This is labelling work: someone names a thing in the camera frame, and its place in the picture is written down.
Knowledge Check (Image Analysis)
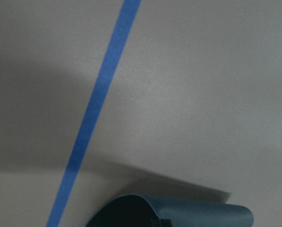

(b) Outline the black mouse pad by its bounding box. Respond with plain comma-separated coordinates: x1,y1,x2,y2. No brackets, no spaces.
87,194,254,227

